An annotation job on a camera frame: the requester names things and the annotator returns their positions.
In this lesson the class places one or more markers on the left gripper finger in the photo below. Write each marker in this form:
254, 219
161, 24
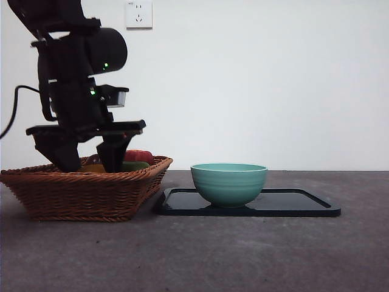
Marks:
60, 152
114, 152

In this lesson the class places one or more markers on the brown kiwi fruit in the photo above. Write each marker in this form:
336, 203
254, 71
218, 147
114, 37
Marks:
92, 168

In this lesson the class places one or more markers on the teal ribbed bowl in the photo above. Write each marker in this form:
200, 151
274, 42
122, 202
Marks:
229, 185

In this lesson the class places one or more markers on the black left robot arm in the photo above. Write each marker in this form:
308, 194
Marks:
67, 54

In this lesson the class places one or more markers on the dark purple fruit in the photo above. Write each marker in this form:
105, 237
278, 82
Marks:
92, 159

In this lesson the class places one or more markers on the red fruit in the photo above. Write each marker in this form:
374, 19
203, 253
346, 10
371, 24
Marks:
139, 156

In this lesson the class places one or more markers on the green fruit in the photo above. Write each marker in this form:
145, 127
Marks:
136, 166

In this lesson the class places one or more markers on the brown wicker basket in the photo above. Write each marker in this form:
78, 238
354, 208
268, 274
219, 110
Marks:
76, 194

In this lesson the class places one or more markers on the black rectangular tray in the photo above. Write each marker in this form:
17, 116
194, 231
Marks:
288, 202

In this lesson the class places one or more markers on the left wrist grey camera box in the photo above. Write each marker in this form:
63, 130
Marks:
121, 98

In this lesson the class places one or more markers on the white wall socket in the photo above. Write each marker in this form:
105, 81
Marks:
139, 15

